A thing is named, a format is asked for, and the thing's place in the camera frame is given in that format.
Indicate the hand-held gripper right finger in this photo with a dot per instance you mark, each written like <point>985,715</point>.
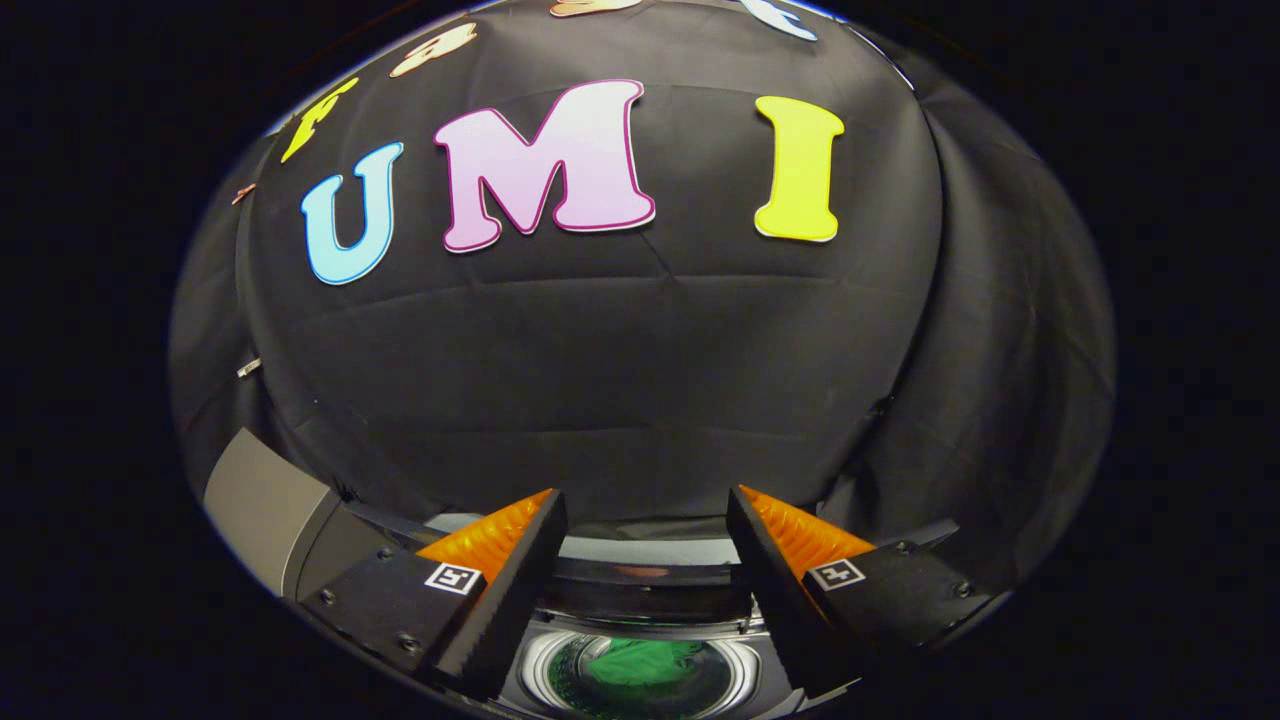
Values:
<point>765,585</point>

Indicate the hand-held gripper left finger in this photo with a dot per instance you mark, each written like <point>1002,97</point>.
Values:
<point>520,590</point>

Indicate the grey washing machine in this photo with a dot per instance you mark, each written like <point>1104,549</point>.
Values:
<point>745,665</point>

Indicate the green polo shirt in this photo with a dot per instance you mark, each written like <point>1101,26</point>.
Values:
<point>640,662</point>

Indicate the black backdrop cloth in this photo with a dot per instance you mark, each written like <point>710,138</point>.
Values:
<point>620,370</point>

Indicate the silver clip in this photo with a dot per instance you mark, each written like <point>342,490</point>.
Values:
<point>248,367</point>

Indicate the copper clip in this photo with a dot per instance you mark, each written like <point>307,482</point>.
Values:
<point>243,193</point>

